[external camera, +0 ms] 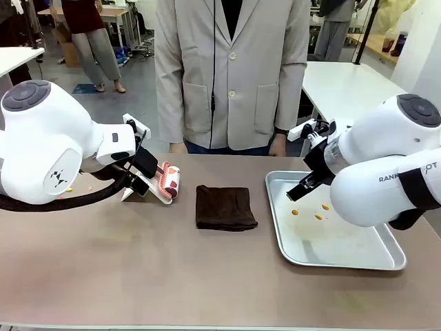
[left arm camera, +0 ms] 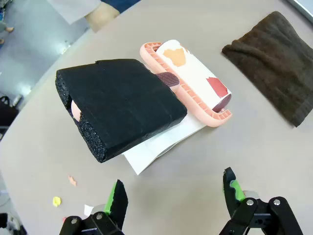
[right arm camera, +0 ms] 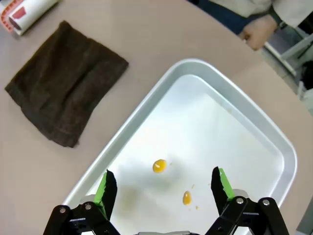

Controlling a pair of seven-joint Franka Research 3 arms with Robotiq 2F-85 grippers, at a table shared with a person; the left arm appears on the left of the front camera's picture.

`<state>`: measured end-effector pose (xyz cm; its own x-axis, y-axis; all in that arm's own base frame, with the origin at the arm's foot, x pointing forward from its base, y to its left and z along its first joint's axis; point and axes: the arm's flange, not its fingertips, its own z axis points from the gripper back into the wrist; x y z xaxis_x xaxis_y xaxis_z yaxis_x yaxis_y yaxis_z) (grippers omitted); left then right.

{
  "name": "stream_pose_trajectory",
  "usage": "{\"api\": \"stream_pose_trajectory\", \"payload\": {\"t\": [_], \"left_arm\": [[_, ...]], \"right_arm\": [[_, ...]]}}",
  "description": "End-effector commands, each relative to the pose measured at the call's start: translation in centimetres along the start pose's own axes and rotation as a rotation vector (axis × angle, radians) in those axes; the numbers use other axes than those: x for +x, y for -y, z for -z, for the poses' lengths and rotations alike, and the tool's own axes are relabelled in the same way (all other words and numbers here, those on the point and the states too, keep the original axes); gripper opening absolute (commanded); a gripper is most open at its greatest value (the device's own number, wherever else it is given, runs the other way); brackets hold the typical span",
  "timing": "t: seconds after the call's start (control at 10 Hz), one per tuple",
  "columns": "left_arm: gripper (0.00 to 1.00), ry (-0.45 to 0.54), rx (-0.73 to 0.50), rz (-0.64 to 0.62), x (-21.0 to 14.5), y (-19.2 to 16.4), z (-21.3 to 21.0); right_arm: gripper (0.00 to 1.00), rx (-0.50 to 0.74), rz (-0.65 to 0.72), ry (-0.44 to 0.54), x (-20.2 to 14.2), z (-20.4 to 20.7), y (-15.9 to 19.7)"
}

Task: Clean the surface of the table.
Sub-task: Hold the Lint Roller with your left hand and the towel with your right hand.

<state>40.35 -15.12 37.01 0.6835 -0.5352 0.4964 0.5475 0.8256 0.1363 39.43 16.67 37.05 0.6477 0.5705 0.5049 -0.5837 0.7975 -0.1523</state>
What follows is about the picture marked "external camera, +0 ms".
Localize wooden desk white legs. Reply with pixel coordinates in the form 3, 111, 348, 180
37, 7, 142, 52

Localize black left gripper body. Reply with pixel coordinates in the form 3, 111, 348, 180
132, 150, 160, 179

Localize small white table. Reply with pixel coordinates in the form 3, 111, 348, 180
0, 46, 46, 79

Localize black stand pole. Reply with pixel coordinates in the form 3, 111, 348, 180
352, 0, 380, 66

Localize dark cola bottle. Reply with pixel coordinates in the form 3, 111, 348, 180
392, 31, 408, 57

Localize light wooden table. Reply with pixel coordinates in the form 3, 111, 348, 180
345, 32, 402, 65

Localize person's right forearm beige sleeve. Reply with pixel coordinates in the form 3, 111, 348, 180
154, 65, 187, 144

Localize person in beige jacket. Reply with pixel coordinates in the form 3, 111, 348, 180
154, 0, 309, 157

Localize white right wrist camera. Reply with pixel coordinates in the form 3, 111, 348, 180
288, 118, 318, 142

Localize white folded stand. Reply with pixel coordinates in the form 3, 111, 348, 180
121, 170, 175, 206

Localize person's left hand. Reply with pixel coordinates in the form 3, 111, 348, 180
269, 133, 288, 157

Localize blue plastic bag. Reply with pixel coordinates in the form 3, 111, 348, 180
114, 46, 131, 66

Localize large white table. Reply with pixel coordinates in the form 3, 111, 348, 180
300, 61, 409, 158

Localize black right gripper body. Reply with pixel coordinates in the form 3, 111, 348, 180
302, 139, 336, 186

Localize black microphone cable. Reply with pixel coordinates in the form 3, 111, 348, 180
209, 0, 218, 150

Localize pink white lint roller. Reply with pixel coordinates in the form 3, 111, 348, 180
156, 161, 183, 201

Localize black left arm cable sleeve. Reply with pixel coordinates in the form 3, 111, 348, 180
0, 164, 134, 213

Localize person in maroon top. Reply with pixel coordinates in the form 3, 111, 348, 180
50, 0, 127, 94

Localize dark brown cloth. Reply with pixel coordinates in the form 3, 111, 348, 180
195, 185, 259, 232

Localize red drink bottle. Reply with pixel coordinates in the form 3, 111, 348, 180
382, 28, 398, 53

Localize silver metal tray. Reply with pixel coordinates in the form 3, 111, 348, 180
265, 170, 408, 271

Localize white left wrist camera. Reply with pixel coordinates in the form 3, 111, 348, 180
123, 115, 152, 141

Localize blue floor mat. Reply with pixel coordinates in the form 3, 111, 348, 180
71, 83, 99, 95

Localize person in yellow jacket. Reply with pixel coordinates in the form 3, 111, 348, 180
371, 0, 418, 36

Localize brown cardboard box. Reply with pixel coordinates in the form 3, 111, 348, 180
51, 27, 82, 68

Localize person in grey clothes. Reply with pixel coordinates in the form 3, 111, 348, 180
314, 0, 356, 63

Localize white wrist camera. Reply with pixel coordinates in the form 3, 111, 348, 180
288, 118, 318, 142
123, 115, 152, 141

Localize person's left forearm beige sleeve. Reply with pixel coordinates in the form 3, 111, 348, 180
275, 61, 308, 134

